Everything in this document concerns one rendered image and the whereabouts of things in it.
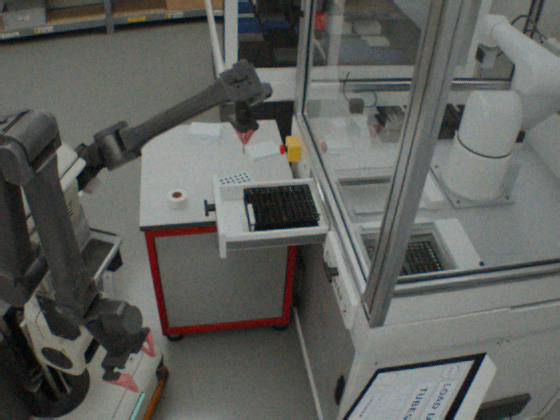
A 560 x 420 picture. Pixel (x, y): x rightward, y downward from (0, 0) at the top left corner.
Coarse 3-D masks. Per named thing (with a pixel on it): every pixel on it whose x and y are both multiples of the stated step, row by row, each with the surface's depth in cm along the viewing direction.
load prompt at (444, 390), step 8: (440, 384) 102; (448, 384) 100; (456, 384) 98; (440, 392) 99; (448, 392) 98; (432, 400) 99; (440, 400) 97; (448, 400) 95; (432, 408) 96; (440, 408) 95; (424, 416) 96; (432, 416) 94; (440, 416) 93
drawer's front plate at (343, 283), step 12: (336, 240) 161; (324, 252) 169; (336, 252) 157; (336, 264) 156; (336, 276) 156; (336, 288) 158; (348, 288) 147; (348, 300) 146; (348, 312) 147; (348, 324) 148
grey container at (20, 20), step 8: (24, 0) 471; (32, 0) 473; (40, 0) 475; (8, 8) 470; (16, 8) 473; (24, 8) 475; (32, 8) 478; (40, 8) 480; (8, 16) 450; (16, 16) 453; (24, 16) 455; (32, 16) 458; (40, 16) 460; (8, 24) 454; (16, 24) 458; (24, 24) 460; (32, 24) 462; (40, 24) 465
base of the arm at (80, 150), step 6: (84, 144) 144; (78, 150) 138; (84, 150) 136; (78, 156) 137; (84, 156) 135; (90, 162) 135; (84, 168) 136; (90, 168) 136; (96, 168) 137; (102, 168) 139; (84, 174) 137; (90, 174) 138; (96, 174) 140; (84, 186) 140
